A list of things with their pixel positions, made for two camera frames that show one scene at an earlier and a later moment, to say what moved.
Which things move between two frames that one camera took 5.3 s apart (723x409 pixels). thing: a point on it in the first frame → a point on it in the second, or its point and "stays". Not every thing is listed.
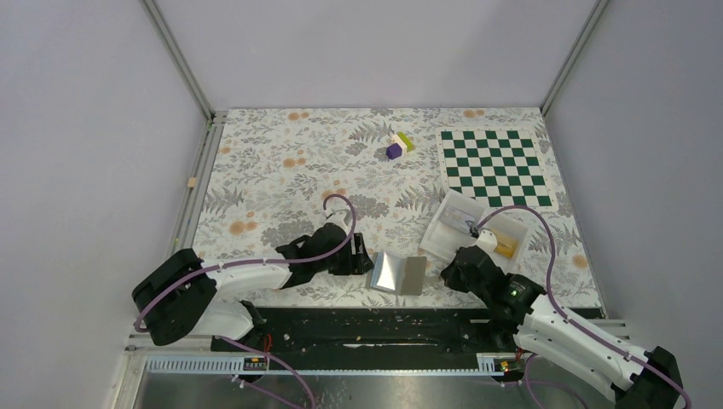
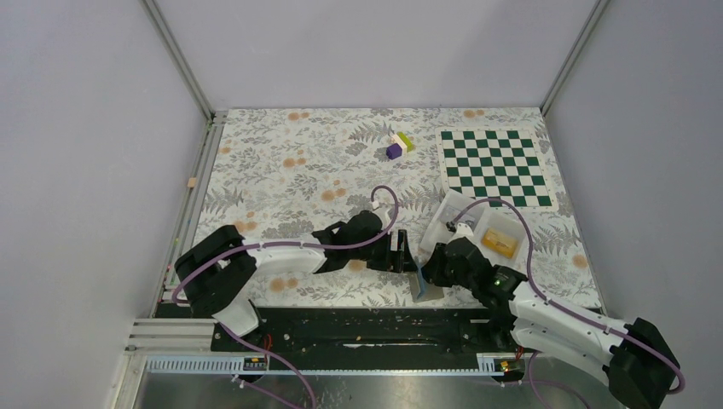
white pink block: (396, 140) stays
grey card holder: (406, 276) → (431, 290)
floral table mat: (274, 169) stays
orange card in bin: (506, 244) stays
